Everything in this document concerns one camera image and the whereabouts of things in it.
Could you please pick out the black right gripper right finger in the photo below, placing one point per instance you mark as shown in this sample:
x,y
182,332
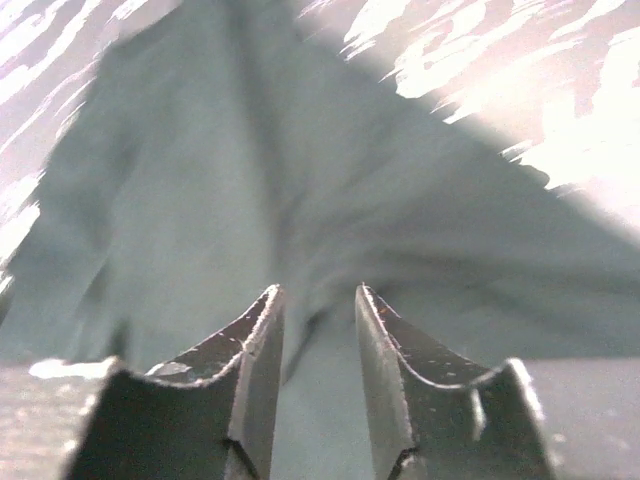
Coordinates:
x,y
433,414

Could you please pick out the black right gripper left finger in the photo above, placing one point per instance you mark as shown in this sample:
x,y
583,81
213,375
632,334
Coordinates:
x,y
209,413

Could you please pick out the black t shirt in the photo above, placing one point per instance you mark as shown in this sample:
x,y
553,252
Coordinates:
x,y
219,152

